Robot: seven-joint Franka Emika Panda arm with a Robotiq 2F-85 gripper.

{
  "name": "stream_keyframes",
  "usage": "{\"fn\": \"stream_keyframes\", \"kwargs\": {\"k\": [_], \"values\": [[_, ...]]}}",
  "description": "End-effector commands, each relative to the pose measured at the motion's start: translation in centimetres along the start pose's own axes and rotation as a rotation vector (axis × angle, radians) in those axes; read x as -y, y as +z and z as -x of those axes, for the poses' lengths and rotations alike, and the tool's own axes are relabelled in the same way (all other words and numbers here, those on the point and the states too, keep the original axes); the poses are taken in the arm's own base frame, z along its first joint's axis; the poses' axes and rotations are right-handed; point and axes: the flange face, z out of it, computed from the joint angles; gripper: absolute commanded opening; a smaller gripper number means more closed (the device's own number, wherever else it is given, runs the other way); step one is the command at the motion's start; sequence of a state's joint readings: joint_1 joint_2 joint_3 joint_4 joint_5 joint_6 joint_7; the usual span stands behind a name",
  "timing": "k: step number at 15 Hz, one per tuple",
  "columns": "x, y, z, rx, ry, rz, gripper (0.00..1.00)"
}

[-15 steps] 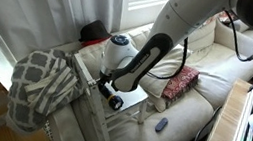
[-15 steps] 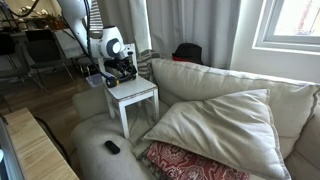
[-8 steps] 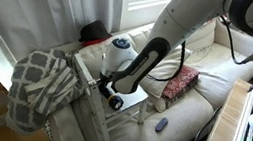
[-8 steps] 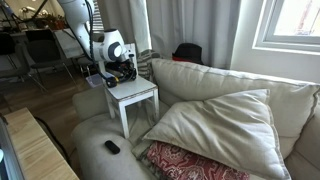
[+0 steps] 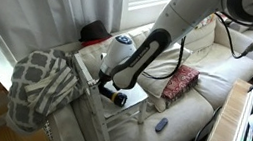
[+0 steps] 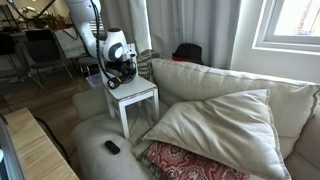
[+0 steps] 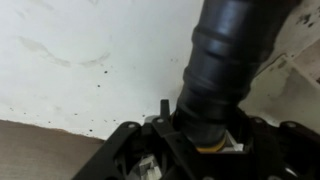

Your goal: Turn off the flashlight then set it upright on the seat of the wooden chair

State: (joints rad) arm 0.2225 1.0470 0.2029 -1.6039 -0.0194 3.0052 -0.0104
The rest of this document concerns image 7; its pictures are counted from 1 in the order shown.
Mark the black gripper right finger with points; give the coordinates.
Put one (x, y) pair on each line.
(276, 150)

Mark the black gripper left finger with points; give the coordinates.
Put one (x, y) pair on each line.
(110, 156)

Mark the yellow and black flashlight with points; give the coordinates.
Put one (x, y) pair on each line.
(226, 63)

